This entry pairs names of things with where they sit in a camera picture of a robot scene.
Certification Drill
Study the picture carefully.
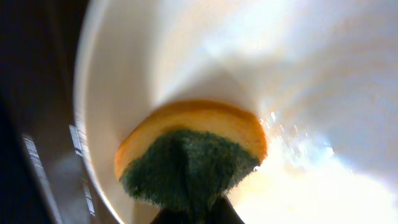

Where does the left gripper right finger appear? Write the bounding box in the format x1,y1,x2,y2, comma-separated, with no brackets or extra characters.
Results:
211,196,244,224

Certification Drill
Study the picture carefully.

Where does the right dark tray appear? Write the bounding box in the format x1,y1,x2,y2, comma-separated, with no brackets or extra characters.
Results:
1,0,114,223

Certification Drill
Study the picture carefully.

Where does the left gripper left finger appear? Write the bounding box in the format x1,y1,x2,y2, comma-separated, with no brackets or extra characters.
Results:
150,208,188,224

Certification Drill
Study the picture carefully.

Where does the white plate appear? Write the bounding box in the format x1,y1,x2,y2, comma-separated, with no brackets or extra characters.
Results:
74,0,397,223

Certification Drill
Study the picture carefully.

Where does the green yellow sponge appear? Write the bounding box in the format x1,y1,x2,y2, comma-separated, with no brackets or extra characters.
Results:
114,100,267,217

